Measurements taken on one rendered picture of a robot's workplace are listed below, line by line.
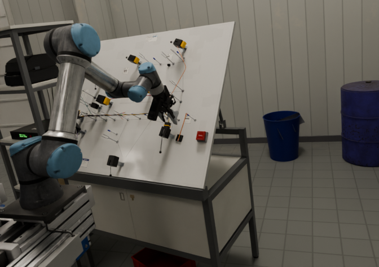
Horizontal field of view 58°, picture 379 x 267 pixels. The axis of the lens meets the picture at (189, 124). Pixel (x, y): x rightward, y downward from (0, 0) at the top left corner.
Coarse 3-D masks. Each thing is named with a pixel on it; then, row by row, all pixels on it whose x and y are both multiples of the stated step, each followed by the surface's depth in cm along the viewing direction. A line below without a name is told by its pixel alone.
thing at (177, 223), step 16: (128, 192) 215; (144, 192) 207; (144, 208) 212; (160, 208) 205; (176, 208) 198; (192, 208) 191; (144, 224) 216; (160, 224) 209; (176, 224) 202; (192, 224) 195; (144, 240) 221; (160, 240) 214; (176, 240) 206; (192, 240) 199; (208, 256) 197
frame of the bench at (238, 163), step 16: (240, 160) 225; (224, 176) 206; (208, 192) 189; (208, 208) 185; (208, 224) 189; (240, 224) 226; (128, 240) 230; (208, 240) 193; (256, 240) 248; (192, 256) 203; (256, 256) 250
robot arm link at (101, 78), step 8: (48, 32) 123; (48, 40) 121; (48, 48) 122; (96, 64) 145; (88, 72) 141; (96, 72) 144; (104, 72) 148; (96, 80) 146; (104, 80) 148; (112, 80) 152; (104, 88) 152; (112, 88) 153; (120, 88) 155; (112, 96) 160; (120, 96) 158
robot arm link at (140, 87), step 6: (138, 78) 154; (144, 78) 154; (126, 84) 154; (132, 84) 153; (138, 84) 151; (144, 84) 152; (150, 84) 155; (126, 90) 154; (132, 90) 149; (138, 90) 149; (144, 90) 151; (126, 96) 156; (132, 96) 151; (138, 96) 150; (144, 96) 152; (138, 102) 153
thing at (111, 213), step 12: (72, 180) 241; (96, 192) 231; (108, 192) 225; (120, 192) 219; (96, 204) 236; (108, 204) 229; (120, 204) 223; (96, 216) 240; (108, 216) 233; (120, 216) 226; (96, 228) 244; (108, 228) 237; (120, 228) 230; (132, 228) 224
